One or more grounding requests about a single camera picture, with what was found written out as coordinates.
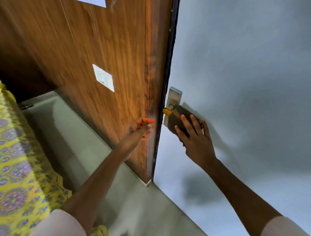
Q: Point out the person's left hand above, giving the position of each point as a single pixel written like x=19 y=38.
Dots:
x=136 y=138

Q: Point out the person's right hand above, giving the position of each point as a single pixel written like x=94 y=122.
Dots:
x=198 y=145

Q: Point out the person's right middle finger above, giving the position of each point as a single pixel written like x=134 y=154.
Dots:
x=185 y=122

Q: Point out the person's right little finger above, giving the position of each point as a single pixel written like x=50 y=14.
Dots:
x=205 y=127

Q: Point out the person's left fingers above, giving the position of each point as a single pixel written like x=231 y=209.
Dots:
x=145 y=126

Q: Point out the yellow sponge with dark scourer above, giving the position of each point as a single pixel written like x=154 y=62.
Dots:
x=176 y=116

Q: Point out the person's left forearm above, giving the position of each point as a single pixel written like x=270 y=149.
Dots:
x=97 y=180

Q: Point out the person's right forearm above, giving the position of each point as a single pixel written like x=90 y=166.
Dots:
x=240 y=189

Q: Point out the white rectangular sticker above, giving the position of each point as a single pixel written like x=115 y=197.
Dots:
x=103 y=77

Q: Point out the wooden door with grey face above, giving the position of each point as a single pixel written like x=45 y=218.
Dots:
x=116 y=48

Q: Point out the white sleeve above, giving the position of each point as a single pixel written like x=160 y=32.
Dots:
x=60 y=225
x=284 y=227

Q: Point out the white paper sheet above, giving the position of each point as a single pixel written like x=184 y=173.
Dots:
x=93 y=2

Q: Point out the yellow floral patterned garment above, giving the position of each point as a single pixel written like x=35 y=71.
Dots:
x=17 y=170

